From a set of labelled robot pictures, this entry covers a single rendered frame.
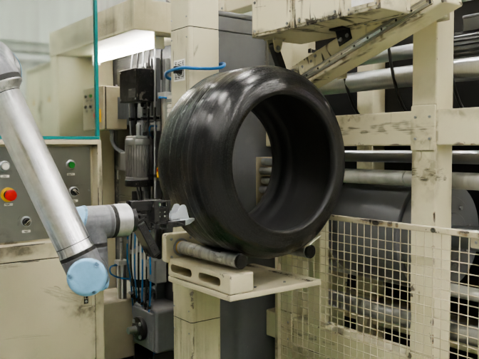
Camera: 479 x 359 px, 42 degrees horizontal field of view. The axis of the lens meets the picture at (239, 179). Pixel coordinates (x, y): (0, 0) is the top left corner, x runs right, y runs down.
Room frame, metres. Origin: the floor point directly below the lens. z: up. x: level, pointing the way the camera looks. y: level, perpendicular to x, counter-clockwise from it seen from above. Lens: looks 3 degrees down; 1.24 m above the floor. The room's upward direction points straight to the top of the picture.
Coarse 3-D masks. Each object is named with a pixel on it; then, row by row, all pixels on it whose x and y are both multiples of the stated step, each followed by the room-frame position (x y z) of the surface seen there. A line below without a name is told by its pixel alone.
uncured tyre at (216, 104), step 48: (192, 96) 1.87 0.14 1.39; (240, 96) 1.76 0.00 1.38; (288, 96) 2.11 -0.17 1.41; (192, 144) 1.74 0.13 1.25; (288, 144) 2.23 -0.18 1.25; (336, 144) 1.99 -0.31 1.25; (192, 192) 1.75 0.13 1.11; (288, 192) 2.22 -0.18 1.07; (336, 192) 1.99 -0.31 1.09; (240, 240) 1.78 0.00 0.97; (288, 240) 1.87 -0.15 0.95
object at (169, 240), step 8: (176, 232) 2.09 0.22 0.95; (184, 232) 2.10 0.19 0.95; (168, 240) 2.06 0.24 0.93; (176, 240) 2.07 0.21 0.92; (184, 240) 2.09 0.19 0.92; (192, 240) 2.12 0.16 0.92; (168, 248) 2.06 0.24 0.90; (168, 256) 2.06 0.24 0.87; (176, 256) 2.08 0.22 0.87; (184, 256) 2.09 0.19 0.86
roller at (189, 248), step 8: (176, 248) 2.07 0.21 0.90; (184, 248) 2.03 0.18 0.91; (192, 248) 1.99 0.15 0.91; (200, 248) 1.96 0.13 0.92; (208, 248) 1.93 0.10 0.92; (216, 248) 1.92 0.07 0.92; (192, 256) 2.01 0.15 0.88; (200, 256) 1.95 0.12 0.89; (208, 256) 1.91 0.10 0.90; (216, 256) 1.88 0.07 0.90; (224, 256) 1.85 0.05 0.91; (232, 256) 1.82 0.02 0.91; (240, 256) 1.81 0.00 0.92; (224, 264) 1.86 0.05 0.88; (232, 264) 1.81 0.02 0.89; (240, 264) 1.81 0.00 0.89
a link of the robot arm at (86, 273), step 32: (0, 64) 1.43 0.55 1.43; (0, 96) 1.42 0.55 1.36; (0, 128) 1.43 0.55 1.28; (32, 128) 1.45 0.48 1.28; (32, 160) 1.43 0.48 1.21; (32, 192) 1.44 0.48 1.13; (64, 192) 1.46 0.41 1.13; (64, 224) 1.43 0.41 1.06; (64, 256) 1.44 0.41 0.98; (96, 256) 1.46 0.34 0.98; (96, 288) 1.43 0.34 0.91
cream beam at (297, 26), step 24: (264, 0) 2.22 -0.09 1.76; (288, 0) 2.12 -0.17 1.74; (312, 0) 2.03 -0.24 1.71; (336, 0) 1.94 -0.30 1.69; (384, 0) 1.81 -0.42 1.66; (408, 0) 1.87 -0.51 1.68; (264, 24) 2.22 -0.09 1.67; (288, 24) 2.12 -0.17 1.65; (312, 24) 2.04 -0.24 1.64; (336, 24) 2.04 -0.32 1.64; (360, 24) 2.03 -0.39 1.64
